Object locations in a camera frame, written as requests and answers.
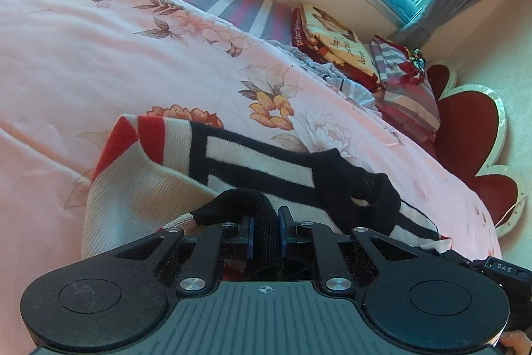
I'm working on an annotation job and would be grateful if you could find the pink floral bedsheet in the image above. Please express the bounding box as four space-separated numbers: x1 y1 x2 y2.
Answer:
0 0 503 355

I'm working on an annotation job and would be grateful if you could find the light blue cloth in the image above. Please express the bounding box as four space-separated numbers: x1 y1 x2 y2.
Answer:
266 39 380 115

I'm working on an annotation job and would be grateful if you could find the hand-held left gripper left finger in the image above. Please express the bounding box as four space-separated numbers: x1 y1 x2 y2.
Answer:
114 214 256 296

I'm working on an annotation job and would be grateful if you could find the thin wall cable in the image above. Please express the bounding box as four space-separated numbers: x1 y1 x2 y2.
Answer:
494 189 532 228

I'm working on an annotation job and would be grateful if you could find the person's right hand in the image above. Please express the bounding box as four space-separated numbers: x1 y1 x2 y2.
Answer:
500 330 532 355

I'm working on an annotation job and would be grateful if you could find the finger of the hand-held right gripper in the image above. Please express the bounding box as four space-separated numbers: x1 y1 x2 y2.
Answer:
440 250 487 270

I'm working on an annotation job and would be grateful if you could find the folded printed blanket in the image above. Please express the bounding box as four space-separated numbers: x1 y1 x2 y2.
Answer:
291 3 381 92

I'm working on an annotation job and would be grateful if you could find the striped knit sweater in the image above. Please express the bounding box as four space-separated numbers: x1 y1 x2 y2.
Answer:
81 114 454 285

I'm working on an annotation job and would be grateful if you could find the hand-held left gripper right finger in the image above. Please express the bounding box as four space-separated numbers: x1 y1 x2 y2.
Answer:
277 206 420 294

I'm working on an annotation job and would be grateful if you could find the shiny ribbon bow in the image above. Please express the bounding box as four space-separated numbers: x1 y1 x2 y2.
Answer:
405 47 429 72

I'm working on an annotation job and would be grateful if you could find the red heart-shaped headboard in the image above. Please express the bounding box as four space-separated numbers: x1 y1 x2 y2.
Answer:
426 62 523 240

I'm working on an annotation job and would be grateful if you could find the striped pillow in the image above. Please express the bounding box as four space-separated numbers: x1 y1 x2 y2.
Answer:
370 35 441 140

